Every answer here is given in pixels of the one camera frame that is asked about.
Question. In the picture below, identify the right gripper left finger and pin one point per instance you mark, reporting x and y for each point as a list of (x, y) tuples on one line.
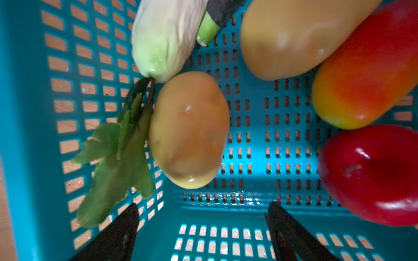
[(116, 241)]

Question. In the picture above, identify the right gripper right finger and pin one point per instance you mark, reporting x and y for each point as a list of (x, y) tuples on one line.
[(290, 240)]

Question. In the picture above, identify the red apple toy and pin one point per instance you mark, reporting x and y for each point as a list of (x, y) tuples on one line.
[(373, 172)]

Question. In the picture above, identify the yellow potato toy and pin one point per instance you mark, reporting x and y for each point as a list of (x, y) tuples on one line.
[(189, 129), (281, 39)]

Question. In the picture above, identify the red yellow mango toy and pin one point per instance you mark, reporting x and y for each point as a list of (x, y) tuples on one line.
[(372, 70)]

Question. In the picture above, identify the white radish toy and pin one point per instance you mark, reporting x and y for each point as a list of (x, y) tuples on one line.
[(163, 37)]

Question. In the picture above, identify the dark eggplant toy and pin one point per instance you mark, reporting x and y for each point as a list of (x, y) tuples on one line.
[(217, 13)]

